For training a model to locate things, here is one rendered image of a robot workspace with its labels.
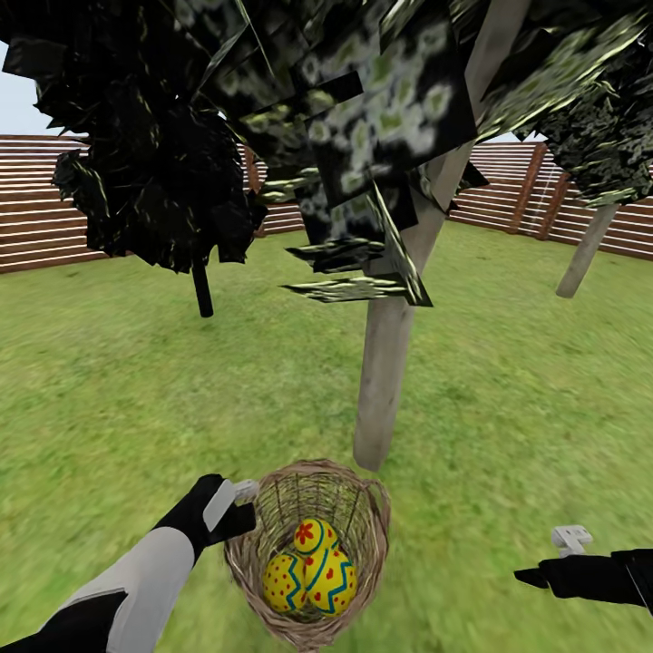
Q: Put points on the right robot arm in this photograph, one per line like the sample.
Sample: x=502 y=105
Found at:
x=624 y=577

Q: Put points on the wicker basket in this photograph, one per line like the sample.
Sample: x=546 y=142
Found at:
x=307 y=486

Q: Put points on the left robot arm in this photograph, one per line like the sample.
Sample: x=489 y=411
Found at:
x=127 y=607

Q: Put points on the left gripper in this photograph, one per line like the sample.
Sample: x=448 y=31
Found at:
x=244 y=522

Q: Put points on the easter egg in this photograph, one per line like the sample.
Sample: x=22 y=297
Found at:
x=330 y=581
x=313 y=535
x=283 y=583

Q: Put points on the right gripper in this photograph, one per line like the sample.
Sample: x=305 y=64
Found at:
x=571 y=577

